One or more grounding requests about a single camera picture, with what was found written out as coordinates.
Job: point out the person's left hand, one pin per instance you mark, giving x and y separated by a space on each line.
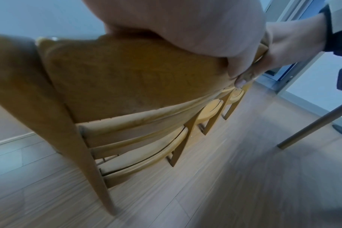
188 24

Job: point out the person's right hand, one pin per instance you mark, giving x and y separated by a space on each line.
295 37

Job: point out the yellow wooden chair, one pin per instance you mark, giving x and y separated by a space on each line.
126 73

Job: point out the wooden table leg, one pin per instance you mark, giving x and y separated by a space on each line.
314 125

